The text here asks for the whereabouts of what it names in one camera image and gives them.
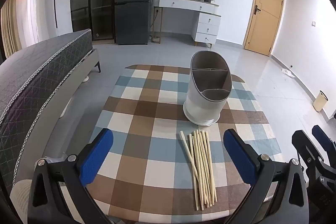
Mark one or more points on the power strip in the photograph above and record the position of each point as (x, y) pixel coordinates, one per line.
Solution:
(155, 39)

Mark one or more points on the cream trash bin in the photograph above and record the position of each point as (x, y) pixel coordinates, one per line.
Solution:
(319, 102)

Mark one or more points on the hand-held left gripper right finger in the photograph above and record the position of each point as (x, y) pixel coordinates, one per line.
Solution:
(240, 158)

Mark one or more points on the wooden door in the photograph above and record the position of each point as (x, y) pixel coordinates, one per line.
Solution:
(265, 16)

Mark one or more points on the white vanity desk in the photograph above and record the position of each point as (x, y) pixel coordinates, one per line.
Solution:
(207, 27)

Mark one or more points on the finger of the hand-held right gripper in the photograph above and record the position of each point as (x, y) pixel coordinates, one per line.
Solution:
(321, 136)
(302, 145)

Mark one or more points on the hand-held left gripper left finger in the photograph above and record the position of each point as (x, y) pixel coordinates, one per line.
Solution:
(97, 158)

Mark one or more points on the checkered tablecloth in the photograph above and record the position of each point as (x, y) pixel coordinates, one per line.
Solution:
(157, 108)

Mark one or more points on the white wardrobe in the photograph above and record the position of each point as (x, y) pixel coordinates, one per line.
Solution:
(47, 16)

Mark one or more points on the crumpled white paper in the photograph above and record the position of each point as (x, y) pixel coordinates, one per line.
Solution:
(287, 73)

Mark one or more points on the dark quilted mattress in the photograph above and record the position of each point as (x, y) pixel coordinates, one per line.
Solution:
(39, 69)

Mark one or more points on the grey bed frame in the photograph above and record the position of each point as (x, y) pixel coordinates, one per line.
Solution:
(86, 64)

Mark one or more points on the white grey utensil holder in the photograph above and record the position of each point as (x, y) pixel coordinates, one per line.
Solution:
(199, 106)

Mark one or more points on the beige curtain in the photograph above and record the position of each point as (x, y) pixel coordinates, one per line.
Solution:
(10, 29)

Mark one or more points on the pile of wooden chopsticks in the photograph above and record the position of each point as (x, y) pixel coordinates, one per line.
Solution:
(202, 182)

